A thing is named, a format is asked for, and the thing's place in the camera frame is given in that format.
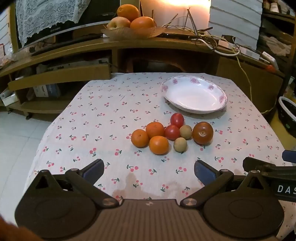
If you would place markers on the blue and white box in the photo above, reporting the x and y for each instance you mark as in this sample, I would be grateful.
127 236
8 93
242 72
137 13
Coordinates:
46 90

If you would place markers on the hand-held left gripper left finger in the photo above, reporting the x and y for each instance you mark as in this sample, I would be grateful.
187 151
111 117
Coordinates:
93 170

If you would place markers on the cherry print tablecloth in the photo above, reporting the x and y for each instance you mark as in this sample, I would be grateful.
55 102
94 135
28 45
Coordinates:
111 115

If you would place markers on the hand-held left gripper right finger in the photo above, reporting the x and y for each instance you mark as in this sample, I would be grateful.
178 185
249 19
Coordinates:
204 172

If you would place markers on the black remote control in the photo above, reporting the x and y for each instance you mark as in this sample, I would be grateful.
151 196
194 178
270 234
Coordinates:
175 34

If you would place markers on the white remote control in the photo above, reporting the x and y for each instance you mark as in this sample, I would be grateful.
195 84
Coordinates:
269 59

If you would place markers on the small orange mandarin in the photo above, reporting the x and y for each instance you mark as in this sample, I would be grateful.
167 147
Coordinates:
140 138
158 145
155 129

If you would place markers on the small orange object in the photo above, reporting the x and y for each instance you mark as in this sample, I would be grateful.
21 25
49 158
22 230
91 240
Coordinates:
269 67

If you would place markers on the large dark red tomato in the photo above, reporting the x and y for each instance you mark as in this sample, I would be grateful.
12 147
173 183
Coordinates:
202 133

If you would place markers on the brown kiwi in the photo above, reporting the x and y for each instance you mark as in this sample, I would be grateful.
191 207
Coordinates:
180 144
186 131

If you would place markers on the black television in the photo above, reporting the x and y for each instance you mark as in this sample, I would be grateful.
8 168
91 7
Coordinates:
99 11

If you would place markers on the white power strip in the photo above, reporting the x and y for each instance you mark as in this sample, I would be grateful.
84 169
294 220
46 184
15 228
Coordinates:
249 52

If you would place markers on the small red tomato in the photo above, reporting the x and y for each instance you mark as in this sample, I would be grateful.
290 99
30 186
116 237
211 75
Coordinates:
177 120
172 132

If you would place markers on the dark shelf unit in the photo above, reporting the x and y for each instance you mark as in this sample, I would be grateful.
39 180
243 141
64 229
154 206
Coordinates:
277 34

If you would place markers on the white floral plate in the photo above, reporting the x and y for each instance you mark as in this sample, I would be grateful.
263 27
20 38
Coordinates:
194 95

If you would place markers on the white-rimmed waste bin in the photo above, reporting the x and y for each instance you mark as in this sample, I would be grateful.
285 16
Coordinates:
286 111

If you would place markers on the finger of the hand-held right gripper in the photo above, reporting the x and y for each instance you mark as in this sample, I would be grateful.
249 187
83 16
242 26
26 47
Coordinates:
289 155
259 164

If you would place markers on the white lace cloth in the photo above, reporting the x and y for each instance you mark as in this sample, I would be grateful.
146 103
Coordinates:
46 16

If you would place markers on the large orange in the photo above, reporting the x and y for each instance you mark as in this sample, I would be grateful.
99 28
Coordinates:
142 23
128 12

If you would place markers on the yellow-red apple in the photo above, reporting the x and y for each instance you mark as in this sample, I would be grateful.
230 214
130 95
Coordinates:
118 23

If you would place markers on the white slatted panel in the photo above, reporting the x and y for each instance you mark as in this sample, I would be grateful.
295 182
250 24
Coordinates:
233 20

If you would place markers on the leaf-shaped wooden fruit tray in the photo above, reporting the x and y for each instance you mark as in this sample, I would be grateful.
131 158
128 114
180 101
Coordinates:
129 33

